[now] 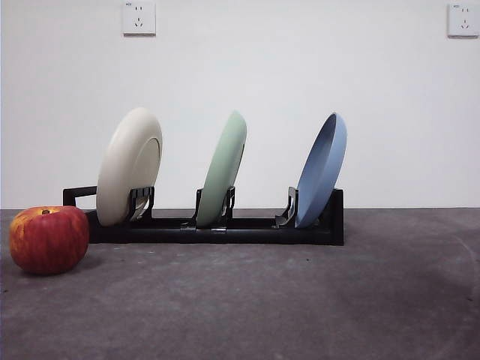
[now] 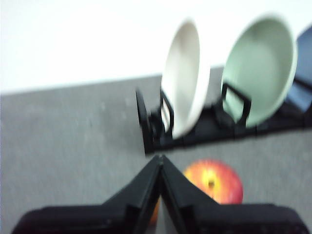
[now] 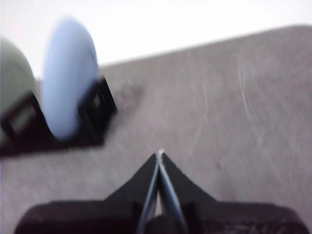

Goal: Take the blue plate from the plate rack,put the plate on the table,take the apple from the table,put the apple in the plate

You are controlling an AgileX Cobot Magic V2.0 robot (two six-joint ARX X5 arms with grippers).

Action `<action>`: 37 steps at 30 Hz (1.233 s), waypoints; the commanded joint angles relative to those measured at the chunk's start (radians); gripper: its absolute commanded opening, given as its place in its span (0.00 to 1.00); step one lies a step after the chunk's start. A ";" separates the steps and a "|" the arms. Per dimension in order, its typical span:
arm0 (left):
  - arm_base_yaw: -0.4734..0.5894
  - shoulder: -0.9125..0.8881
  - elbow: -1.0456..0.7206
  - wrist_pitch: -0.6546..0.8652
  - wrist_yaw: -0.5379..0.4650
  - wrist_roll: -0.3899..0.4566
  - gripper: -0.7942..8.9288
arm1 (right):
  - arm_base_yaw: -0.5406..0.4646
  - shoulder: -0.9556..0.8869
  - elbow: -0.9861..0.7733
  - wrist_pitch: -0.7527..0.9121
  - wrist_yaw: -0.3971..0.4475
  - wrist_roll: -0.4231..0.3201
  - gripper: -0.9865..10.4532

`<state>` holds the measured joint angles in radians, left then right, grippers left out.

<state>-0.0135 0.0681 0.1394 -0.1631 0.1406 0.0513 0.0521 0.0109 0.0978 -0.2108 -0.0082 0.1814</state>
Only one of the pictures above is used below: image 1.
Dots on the blue plate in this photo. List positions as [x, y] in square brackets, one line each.
[318, 180]

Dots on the red yellow apple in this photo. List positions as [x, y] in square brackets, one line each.
[48, 242]

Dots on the cream white plate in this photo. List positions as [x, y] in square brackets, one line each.
[123, 165]

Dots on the white wall socket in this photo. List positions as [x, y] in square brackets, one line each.
[139, 18]
[464, 20]

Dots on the pale green plate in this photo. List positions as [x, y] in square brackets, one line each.
[223, 168]

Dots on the black plate rack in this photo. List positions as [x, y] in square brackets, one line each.
[255, 235]

